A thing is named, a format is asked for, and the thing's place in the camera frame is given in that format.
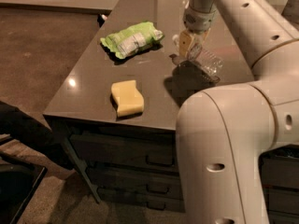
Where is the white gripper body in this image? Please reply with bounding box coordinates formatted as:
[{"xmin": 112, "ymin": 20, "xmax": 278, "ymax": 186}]
[{"xmin": 183, "ymin": 7, "xmax": 216, "ymax": 33}]

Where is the clear plastic water bottle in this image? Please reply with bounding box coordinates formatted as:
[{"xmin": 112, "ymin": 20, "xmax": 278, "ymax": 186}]
[{"xmin": 172, "ymin": 31, "xmax": 223, "ymax": 83}]

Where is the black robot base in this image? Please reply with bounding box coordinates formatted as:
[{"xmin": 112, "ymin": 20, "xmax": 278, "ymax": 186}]
[{"xmin": 0, "ymin": 100, "xmax": 74, "ymax": 224}]

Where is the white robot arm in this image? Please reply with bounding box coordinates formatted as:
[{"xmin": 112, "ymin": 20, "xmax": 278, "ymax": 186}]
[{"xmin": 176, "ymin": 0, "xmax": 299, "ymax": 224}]

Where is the green snack bag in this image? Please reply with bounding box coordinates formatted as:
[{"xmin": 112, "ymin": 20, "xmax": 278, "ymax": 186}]
[{"xmin": 100, "ymin": 21, "xmax": 164, "ymax": 60}]

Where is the yellow sponge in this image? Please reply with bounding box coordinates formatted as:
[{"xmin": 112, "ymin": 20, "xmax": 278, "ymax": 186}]
[{"xmin": 111, "ymin": 80, "xmax": 144, "ymax": 118}]

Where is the small dark object behind counter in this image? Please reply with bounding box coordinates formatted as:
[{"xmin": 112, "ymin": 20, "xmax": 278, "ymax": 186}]
[{"xmin": 97, "ymin": 14, "xmax": 107, "ymax": 26}]

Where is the grey drawer cabinet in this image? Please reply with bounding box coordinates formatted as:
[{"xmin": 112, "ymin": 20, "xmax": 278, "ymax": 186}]
[{"xmin": 50, "ymin": 119, "xmax": 299, "ymax": 224}]

